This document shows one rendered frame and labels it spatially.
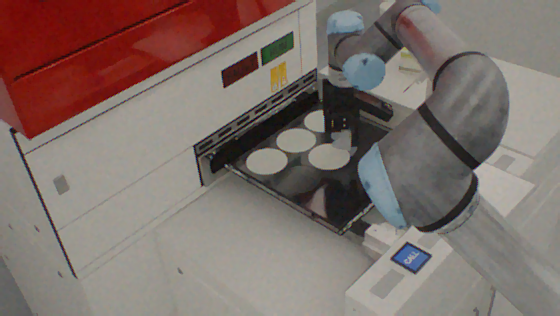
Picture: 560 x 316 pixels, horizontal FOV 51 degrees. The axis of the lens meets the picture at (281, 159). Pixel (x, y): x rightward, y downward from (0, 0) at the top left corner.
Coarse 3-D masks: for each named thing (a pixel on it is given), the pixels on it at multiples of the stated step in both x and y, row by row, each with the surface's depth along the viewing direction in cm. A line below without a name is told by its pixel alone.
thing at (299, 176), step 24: (360, 120) 155; (264, 144) 150; (360, 144) 147; (240, 168) 143; (288, 168) 142; (312, 168) 141; (288, 192) 135; (312, 192) 134; (336, 192) 134; (360, 192) 133; (336, 216) 128
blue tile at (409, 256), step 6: (408, 246) 111; (402, 252) 110; (408, 252) 110; (414, 252) 110; (420, 252) 110; (396, 258) 109; (402, 258) 109; (408, 258) 109; (414, 258) 109; (420, 258) 109; (426, 258) 109; (408, 264) 108; (414, 264) 108; (420, 264) 108
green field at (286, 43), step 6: (288, 36) 148; (276, 42) 146; (282, 42) 148; (288, 42) 149; (270, 48) 145; (276, 48) 147; (282, 48) 149; (288, 48) 150; (264, 54) 144; (270, 54) 146; (276, 54) 148; (264, 60) 145; (270, 60) 147
